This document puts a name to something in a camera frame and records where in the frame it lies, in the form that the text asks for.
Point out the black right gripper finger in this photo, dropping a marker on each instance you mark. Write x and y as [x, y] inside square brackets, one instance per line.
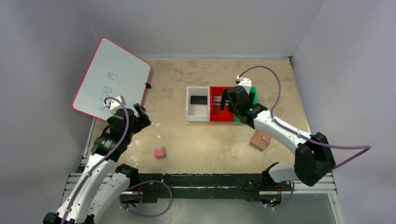
[251, 98]
[225, 97]

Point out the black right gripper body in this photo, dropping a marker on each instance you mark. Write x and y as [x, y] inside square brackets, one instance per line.
[228, 101]

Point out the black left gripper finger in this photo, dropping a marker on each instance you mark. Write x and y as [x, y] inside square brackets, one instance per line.
[139, 109]
[144, 119]

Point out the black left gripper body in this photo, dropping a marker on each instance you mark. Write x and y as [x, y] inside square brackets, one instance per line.
[137, 125]

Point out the green plastic bin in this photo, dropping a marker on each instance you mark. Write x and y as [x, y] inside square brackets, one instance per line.
[253, 89]

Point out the red plastic bin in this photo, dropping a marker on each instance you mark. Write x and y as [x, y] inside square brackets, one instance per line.
[216, 114]

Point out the white plastic bin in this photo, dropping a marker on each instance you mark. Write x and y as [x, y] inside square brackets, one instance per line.
[197, 107]

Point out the pink eraser block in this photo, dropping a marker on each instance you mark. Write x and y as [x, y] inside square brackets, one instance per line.
[160, 152]

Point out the brown leather card holder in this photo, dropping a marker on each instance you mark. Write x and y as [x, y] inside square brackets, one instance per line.
[260, 140]

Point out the pink framed whiteboard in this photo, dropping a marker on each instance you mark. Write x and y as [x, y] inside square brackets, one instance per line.
[112, 71]

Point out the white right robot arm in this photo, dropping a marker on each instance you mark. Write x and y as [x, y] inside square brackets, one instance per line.
[313, 157]

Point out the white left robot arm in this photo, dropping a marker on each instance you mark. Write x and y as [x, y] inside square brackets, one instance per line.
[89, 200]

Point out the silver striped card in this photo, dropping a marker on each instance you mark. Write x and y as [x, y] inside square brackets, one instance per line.
[217, 100]

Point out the black card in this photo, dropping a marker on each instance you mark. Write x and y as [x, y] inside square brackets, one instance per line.
[198, 100]

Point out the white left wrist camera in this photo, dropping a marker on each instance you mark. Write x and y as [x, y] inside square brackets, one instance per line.
[114, 103]

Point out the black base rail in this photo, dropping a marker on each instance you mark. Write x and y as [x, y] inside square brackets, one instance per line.
[249, 187]

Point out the aluminium frame rail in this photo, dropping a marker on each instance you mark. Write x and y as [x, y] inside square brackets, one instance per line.
[325, 186]

